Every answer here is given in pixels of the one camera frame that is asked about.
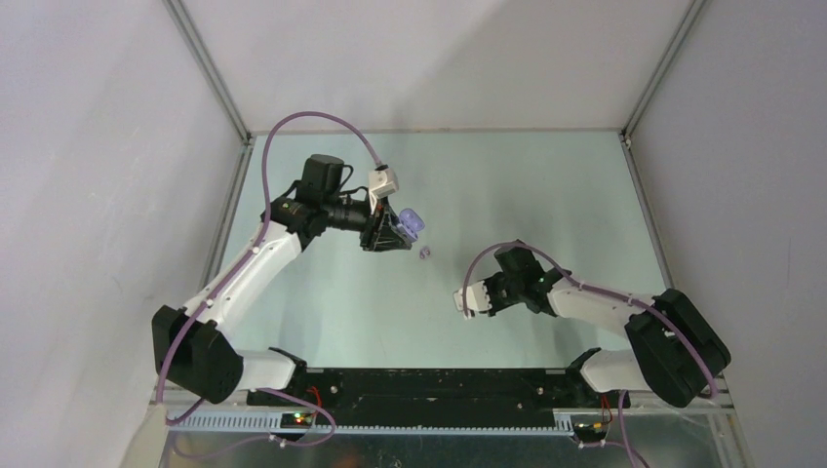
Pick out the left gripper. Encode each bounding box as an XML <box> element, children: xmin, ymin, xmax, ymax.
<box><xmin>322</xmin><ymin>190</ymin><xmax>411</xmax><ymax>254</ymax></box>

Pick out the purple earbud charging case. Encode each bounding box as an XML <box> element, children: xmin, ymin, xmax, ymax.
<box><xmin>398</xmin><ymin>208</ymin><xmax>425</xmax><ymax>239</ymax></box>

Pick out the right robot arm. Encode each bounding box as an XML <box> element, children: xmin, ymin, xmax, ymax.
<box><xmin>453</xmin><ymin>240</ymin><xmax>731</xmax><ymax>408</ymax></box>

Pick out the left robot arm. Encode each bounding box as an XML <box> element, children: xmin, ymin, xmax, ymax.
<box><xmin>151</xmin><ymin>154</ymin><xmax>423</xmax><ymax>407</ymax></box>

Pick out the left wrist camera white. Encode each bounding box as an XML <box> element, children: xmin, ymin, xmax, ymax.
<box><xmin>367</xmin><ymin>165</ymin><xmax>399</xmax><ymax>214</ymax></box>

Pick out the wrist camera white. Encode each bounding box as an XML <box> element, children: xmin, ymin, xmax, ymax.
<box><xmin>367</xmin><ymin>165</ymin><xmax>399</xmax><ymax>214</ymax></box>
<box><xmin>453</xmin><ymin>281</ymin><xmax>492</xmax><ymax>320</ymax></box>

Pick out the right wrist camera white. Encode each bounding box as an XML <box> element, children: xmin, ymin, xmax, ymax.
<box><xmin>453</xmin><ymin>281</ymin><xmax>492</xmax><ymax>320</ymax></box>

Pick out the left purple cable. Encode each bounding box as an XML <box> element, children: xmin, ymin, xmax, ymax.
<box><xmin>154</xmin><ymin>110</ymin><xmax>389</xmax><ymax>463</ymax></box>

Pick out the purple cable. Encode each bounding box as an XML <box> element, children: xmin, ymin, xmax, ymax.
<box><xmin>154</xmin><ymin>110</ymin><xmax>389</xmax><ymax>463</ymax></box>
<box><xmin>460</xmin><ymin>240</ymin><xmax>720</xmax><ymax>468</ymax></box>

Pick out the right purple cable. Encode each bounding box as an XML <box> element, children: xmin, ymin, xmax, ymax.
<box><xmin>460</xmin><ymin>240</ymin><xmax>720</xmax><ymax>468</ymax></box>

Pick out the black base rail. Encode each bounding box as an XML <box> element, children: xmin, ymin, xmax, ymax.
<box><xmin>285</xmin><ymin>368</ymin><xmax>630</xmax><ymax>428</ymax></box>

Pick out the grey slotted cable duct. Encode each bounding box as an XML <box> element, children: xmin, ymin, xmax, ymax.
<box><xmin>171</xmin><ymin>411</ymin><xmax>573</xmax><ymax>436</ymax></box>

